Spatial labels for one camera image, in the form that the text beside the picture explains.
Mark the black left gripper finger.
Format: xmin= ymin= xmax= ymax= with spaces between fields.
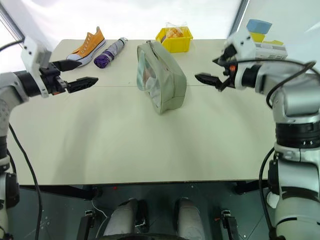
xmin=65 ymin=76 xmax=99 ymax=94
xmin=51 ymin=59 xmax=84 ymax=73

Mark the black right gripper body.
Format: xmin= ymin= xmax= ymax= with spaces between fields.
xmin=218 ymin=46 xmax=237 ymax=89

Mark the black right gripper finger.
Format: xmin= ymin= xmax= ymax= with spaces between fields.
xmin=212 ymin=55 xmax=226 ymax=66
xmin=194 ymin=72 xmax=227 ymax=93

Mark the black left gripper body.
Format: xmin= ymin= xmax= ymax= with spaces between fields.
xmin=39 ymin=61 xmax=69 ymax=96

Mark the grey-green toiletry bag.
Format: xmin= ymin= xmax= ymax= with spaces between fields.
xmin=136 ymin=40 xmax=187 ymax=116

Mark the orange canvas sneaker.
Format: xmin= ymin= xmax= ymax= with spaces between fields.
xmin=65 ymin=26 xmax=108 ymax=68

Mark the yellow box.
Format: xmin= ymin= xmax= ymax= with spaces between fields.
xmin=248 ymin=31 xmax=285 ymax=46

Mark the purple grey folded umbrella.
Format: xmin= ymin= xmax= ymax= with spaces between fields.
xmin=93 ymin=37 xmax=129 ymax=70

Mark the white grey printed box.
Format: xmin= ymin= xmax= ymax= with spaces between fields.
xmin=253 ymin=42 xmax=288 ymax=61

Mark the yellow plastic bin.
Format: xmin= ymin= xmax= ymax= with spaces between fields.
xmin=155 ymin=26 xmax=194 ymax=54

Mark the blue block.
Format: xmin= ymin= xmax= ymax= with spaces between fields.
xmin=246 ymin=18 xmax=273 ymax=34

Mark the clear bag of orange snacks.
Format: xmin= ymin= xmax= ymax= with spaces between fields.
xmin=164 ymin=20 xmax=189 ymax=39

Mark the grey left robot leg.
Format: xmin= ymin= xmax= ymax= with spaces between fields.
xmin=102 ymin=198 xmax=139 ymax=238

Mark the grey robot leg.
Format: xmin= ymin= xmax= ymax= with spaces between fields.
xmin=102 ymin=198 xmax=139 ymax=238
xmin=176 ymin=197 xmax=207 ymax=239

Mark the grey right robot leg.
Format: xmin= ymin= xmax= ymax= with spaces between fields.
xmin=176 ymin=197 xmax=207 ymax=239

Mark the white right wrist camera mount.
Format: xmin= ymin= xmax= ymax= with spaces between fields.
xmin=223 ymin=26 xmax=257 ymax=91

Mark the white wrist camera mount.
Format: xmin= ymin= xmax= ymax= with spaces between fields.
xmin=20 ymin=36 xmax=53 ymax=98
xmin=223 ymin=26 xmax=257 ymax=91

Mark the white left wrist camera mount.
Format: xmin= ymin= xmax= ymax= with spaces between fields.
xmin=20 ymin=36 xmax=53 ymax=98

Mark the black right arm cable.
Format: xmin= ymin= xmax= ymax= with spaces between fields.
xmin=231 ymin=58 xmax=317 ymax=109

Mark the black table frame beam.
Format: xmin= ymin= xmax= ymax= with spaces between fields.
xmin=234 ymin=179 xmax=270 ymax=196
xmin=19 ymin=184 xmax=103 ymax=201

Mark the thin white floor cable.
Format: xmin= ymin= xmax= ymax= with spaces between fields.
xmin=91 ymin=198 xmax=109 ymax=221

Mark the black stand bracket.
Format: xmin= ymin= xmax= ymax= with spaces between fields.
xmin=75 ymin=209 xmax=96 ymax=240
xmin=220 ymin=208 xmax=238 ymax=240

